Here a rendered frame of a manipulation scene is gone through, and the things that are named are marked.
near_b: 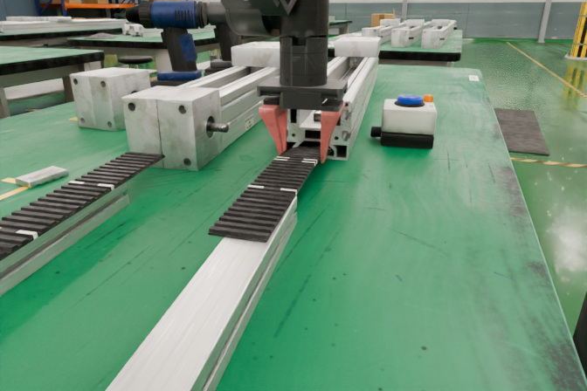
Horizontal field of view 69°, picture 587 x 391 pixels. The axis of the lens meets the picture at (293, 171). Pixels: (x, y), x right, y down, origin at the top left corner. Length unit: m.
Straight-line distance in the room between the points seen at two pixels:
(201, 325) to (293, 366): 0.06
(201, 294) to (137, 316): 0.06
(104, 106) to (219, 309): 0.59
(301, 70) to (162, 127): 0.20
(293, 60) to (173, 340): 0.34
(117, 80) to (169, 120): 0.25
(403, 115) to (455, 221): 0.25
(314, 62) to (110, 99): 0.41
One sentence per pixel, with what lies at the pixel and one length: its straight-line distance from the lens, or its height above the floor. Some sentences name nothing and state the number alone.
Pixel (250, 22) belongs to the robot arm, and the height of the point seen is 0.97.
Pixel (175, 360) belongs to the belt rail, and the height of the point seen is 0.81.
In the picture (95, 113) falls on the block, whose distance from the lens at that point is 0.83.
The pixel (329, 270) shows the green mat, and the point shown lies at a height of 0.78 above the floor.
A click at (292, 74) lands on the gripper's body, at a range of 0.50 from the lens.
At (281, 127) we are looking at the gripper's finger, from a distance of 0.56.
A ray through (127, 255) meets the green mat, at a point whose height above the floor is 0.78.
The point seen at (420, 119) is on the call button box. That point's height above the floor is 0.83.
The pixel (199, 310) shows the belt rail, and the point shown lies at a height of 0.81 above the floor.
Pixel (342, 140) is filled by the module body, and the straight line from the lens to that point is 0.60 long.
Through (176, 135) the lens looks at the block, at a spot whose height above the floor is 0.83.
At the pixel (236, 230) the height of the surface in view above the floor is 0.81.
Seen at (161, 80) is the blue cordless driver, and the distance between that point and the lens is 1.03.
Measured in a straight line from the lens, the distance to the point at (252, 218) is 0.37.
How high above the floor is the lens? 0.98
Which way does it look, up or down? 21 degrees down
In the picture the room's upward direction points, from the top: straight up
